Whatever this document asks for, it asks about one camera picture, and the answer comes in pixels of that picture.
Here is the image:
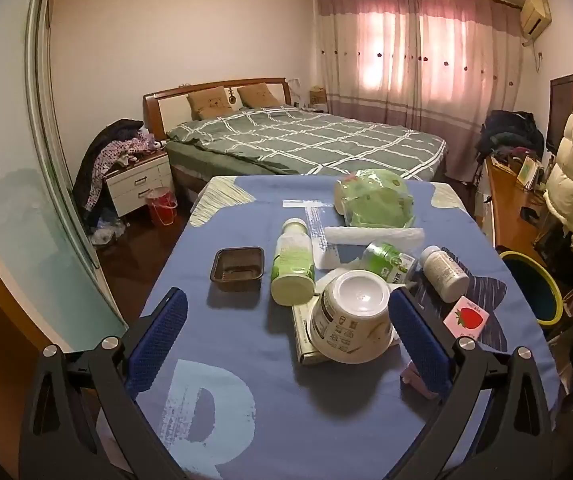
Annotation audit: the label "green and white plastic bottle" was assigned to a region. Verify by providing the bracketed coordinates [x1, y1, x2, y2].
[270, 218, 316, 307]

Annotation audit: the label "wooden desk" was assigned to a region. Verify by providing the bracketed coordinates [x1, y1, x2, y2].
[481, 157, 552, 266]

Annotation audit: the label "blue bin with yellow rim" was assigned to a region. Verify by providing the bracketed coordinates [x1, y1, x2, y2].
[499, 251, 564, 326]

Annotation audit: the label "white pill bottle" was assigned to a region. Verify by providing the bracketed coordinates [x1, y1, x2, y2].
[419, 245, 470, 304]

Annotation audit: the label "white wooden nightstand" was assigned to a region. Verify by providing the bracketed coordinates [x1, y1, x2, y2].
[105, 150, 174, 218]

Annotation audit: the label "small pink packet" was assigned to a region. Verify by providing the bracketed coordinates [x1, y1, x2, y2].
[400, 366, 442, 401]

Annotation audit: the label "white paper bowl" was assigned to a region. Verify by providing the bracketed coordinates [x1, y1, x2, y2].
[309, 270, 400, 365]

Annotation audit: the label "green plastic bag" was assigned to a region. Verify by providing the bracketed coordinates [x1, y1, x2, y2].
[335, 169, 416, 229]

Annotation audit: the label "beige air conditioner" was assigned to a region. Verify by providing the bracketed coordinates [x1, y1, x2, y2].
[519, 0, 552, 41]

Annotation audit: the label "brown plastic tray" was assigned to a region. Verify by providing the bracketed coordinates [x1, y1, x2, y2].
[210, 247, 266, 293]

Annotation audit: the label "pink and beige curtain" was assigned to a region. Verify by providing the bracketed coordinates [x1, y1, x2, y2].
[311, 0, 523, 183]

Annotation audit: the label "beige paper cup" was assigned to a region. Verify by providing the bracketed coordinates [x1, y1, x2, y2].
[335, 180, 362, 215]

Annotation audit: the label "white folded tissue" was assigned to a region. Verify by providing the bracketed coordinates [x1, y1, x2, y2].
[323, 226, 425, 250]

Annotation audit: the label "red bucket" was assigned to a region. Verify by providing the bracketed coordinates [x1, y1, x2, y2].
[145, 186, 177, 227]

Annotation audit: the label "brown bear pillow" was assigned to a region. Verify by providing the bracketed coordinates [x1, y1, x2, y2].
[236, 83, 283, 109]
[187, 86, 234, 121]

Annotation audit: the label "strawberry print packet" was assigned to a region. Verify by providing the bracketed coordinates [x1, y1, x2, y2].
[443, 295, 489, 337]

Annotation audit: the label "pile of dark bags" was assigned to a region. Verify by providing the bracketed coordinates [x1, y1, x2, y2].
[476, 110, 546, 166]

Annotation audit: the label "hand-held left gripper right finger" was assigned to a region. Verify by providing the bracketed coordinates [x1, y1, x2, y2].
[387, 287, 554, 480]

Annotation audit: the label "green picture card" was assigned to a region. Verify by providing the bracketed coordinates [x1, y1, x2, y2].
[516, 156, 539, 188]

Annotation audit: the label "pile of clothes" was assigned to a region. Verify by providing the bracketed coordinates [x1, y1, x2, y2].
[72, 119, 167, 221]

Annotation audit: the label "wooden bed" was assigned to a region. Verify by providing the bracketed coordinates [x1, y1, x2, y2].
[142, 77, 448, 196]

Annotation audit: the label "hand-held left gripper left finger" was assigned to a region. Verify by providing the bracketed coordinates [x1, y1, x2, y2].
[19, 287, 190, 480]

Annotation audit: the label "frosted glass sliding door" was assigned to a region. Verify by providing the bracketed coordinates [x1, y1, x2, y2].
[0, 0, 127, 356]

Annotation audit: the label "green checked duvet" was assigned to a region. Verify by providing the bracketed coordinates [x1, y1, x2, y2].
[165, 105, 448, 181]

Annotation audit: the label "black television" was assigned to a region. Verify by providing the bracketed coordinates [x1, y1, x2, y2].
[546, 74, 573, 153]

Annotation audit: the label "clear plastic bags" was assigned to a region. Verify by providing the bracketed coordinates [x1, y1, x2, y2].
[89, 212, 127, 247]

